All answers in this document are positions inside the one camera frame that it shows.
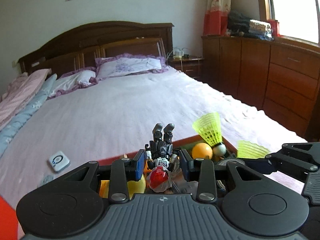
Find robot action figure toy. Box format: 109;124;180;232
145;123;180;193

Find yellow plush toy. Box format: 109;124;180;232
127;175;146;199

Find pink cardboard box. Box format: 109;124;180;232
96;134;238;196

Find orange ping pong ball in box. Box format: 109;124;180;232
191;142;213;159

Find yellow-green plastic shuttlecock left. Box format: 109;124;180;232
193;112;227;157

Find yellow-green plastic shuttlecock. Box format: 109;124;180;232
237;140;270;159
193;112;227;157

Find yellow-green plastic shuttlecock right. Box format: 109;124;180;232
237;140;270;159

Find white square device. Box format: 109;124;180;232
48;151;71;173

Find wooden dresser cabinet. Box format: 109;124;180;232
202;36;319;141

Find purple frilled pillow left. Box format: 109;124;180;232
48;67;97;99

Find purple frilled pillow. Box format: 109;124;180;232
48;67;97;99
95;53;168;80

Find wooden nightstand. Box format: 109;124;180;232
168;56;204;81

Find purple frilled pillow right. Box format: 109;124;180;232
95;53;168;80

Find white chargers on nightstand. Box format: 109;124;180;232
172;47;190;60

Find light blue folded quilt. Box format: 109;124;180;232
0;74;57;157

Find orange red box lid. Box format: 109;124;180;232
0;197;18;240

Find pink folded quilt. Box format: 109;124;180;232
1;69;52;129

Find wooden headboard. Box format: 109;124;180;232
18;21;174;76

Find red box on dresser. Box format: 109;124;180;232
267;19;280;37

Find pile of folded clothes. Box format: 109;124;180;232
227;10;273;41

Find red and cream curtain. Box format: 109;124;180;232
203;0;231;36

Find grey patterned strap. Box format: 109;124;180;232
36;174;55;188

